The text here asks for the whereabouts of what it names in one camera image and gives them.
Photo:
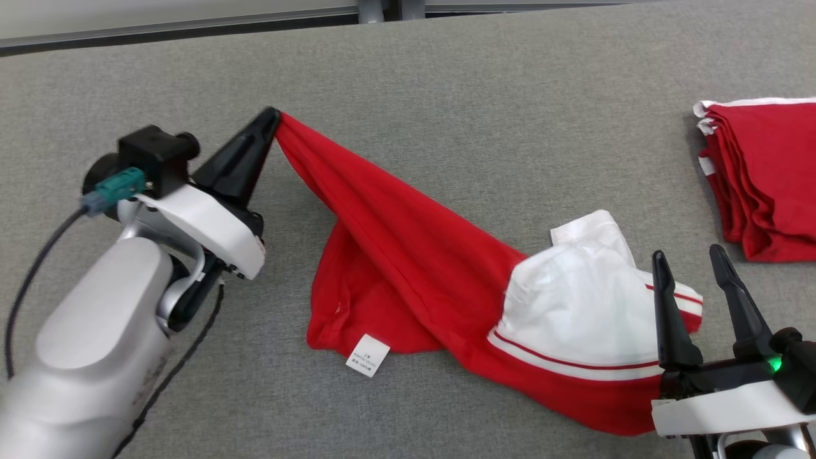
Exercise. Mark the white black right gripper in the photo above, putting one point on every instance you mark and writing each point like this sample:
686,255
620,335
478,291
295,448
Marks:
720,408

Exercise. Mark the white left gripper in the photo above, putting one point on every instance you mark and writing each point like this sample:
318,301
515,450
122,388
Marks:
217,229

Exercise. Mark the red garment with white band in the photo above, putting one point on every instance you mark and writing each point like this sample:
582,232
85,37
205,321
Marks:
771,178

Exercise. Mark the red garment with white stripes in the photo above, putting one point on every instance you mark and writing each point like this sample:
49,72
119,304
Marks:
395,242

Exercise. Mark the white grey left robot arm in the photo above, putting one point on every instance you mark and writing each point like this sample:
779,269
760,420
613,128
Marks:
83,357

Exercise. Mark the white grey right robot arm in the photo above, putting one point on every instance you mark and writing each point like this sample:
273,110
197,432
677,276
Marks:
784,449

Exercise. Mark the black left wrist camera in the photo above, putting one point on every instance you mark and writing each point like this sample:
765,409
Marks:
156,153

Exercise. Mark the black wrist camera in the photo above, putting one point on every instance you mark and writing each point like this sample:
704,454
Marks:
800,370
156,153

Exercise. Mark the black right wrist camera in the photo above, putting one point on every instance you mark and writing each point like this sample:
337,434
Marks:
800,370

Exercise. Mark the grey partition joint post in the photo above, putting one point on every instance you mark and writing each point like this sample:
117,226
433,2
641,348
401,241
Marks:
373,9

